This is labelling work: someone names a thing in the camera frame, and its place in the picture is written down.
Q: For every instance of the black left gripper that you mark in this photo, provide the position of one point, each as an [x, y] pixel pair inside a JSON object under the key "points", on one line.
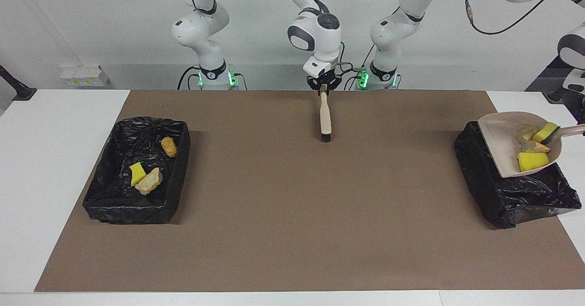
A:
{"points": [[580, 107]]}

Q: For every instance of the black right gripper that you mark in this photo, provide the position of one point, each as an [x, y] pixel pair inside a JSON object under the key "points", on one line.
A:
{"points": [[324, 80]]}

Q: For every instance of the beige hand brush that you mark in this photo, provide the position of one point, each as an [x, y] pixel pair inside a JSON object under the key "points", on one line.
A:
{"points": [[325, 118]]}

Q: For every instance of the green and yellow sponge piece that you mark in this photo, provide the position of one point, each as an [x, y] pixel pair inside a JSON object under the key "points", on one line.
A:
{"points": [[546, 133]]}

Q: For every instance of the pale crumbly foam piece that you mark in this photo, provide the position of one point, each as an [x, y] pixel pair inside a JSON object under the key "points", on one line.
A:
{"points": [[535, 147], [525, 133]]}

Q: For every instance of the large yellow sponge piece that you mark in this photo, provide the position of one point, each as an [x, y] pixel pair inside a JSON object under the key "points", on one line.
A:
{"points": [[532, 161]]}

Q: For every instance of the beige plastic dustpan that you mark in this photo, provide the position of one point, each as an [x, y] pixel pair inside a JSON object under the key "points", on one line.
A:
{"points": [[498, 146]]}

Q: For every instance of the brown toy bread roll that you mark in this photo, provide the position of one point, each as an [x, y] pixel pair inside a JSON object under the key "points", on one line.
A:
{"points": [[169, 147]]}

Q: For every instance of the striped toy croissant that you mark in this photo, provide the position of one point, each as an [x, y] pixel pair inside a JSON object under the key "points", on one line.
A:
{"points": [[150, 182]]}

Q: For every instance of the small yellow sponge piece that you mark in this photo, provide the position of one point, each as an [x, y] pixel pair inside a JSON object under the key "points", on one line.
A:
{"points": [[137, 173]]}

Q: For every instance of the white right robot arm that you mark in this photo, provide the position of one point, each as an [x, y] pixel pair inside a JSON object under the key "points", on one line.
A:
{"points": [[320, 32]]}

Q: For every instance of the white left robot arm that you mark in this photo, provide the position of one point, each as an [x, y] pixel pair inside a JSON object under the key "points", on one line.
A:
{"points": [[393, 27]]}

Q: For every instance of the black bag-lined bin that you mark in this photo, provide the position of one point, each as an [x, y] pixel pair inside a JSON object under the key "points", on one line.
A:
{"points": [[137, 214], [525, 201]]}

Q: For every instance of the brown table mat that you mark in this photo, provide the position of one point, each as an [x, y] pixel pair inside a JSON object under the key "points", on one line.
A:
{"points": [[283, 260]]}

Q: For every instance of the black camera stand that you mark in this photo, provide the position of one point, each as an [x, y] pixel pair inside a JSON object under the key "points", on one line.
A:
{"points": [[20, 92], [555, 97]]}

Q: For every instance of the white wall socket box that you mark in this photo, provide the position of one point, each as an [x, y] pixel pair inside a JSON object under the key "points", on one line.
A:
{"points": [[84, 75]]}

